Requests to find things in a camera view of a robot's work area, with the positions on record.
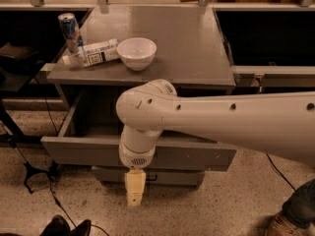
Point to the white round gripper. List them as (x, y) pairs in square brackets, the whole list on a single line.
[(136, 155)]

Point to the grey top drawer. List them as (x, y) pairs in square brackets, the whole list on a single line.
[(91, 132)]

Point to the grey drawer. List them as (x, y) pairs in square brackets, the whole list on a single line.
[(91, 132), (187, 178)]

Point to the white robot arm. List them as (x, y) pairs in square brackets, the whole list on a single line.
[(281, 124)]

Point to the grey bottom drawer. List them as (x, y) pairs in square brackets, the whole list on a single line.
[(187, 178)]

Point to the grey drawer cabinet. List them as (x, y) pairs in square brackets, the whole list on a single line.
[(190, 53)]

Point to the black shoes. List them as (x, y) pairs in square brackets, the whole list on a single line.
[(58, 226)]

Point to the black tripod stand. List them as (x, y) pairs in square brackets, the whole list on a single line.
[(51, 173)]

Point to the white ceramic bowl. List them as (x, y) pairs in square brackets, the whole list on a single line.
[(137, 53)]

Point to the white milk carton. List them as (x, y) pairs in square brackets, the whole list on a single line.
[(95, 53)]

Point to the beige shoe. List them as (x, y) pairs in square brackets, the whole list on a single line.
[(280, 226)]

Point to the black chair left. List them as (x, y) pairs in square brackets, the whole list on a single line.
[(18, 65)]

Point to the blue energy drink can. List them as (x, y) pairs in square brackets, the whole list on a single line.
[(71, 32)]

